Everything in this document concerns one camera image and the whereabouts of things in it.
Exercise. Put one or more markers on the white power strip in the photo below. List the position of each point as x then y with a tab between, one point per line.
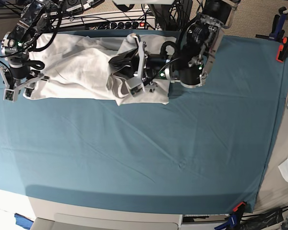
114	20

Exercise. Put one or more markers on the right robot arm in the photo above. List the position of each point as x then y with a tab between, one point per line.
36	18

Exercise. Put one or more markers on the blue clamp upper right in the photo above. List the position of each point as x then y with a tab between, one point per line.
277	29

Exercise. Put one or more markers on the orange black clamp upper right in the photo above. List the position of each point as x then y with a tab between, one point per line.
282	53

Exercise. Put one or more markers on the blue cloth on floor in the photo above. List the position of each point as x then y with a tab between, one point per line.
23	221

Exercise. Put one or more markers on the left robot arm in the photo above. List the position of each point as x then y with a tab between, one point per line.
188	61

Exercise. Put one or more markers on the white T-shirt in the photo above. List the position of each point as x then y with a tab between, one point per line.
77	67

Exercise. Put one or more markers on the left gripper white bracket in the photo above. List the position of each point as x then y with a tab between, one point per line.
146	67

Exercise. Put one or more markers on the teal table cloth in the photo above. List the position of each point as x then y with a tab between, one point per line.
204	152

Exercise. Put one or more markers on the beige plastic bin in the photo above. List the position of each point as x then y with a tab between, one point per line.
70	222

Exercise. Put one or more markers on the orange black table clamp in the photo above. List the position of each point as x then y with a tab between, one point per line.
240	208

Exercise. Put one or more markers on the blue black clamp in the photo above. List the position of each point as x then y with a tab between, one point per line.
232	223

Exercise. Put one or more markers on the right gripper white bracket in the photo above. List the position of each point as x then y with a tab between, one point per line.
17	79

